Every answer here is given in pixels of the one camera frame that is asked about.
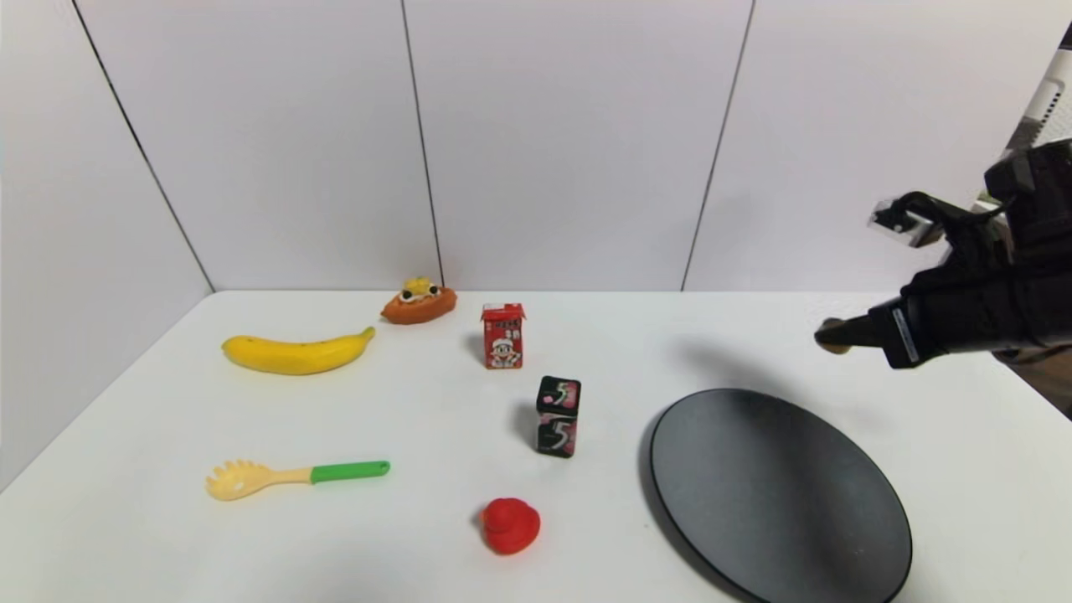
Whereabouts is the gray round plate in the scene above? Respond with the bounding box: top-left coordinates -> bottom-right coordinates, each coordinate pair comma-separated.
650,388 -> 914,603

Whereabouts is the small wooden cylinder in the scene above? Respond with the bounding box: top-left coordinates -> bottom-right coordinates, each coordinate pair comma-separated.
815,317 -> 853,356

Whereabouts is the black gum box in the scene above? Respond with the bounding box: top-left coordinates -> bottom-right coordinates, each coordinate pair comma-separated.
536,376 -> 582,459

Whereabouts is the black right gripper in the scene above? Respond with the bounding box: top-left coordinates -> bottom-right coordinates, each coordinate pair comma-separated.
813,276 -> 1028,370

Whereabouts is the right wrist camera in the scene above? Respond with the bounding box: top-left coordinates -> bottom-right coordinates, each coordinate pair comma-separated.
869,192 -> 951,249

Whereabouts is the red rubber duck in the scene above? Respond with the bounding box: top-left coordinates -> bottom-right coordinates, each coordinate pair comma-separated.
481,497 -> 542,556

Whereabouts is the orange toy bread with toppings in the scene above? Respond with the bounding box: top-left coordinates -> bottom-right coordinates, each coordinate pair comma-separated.
381,277 -> 458,326

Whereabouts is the yellow toy banana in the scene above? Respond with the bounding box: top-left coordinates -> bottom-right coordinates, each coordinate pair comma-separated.
221,327 -> 376,376

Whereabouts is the red cartoon milk carton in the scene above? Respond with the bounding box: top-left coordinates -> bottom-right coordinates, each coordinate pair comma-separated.
481,303 -> 526,370

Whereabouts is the yellow pasta spoon green handle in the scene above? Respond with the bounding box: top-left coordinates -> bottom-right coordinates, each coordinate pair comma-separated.
205,459 -> 391,503

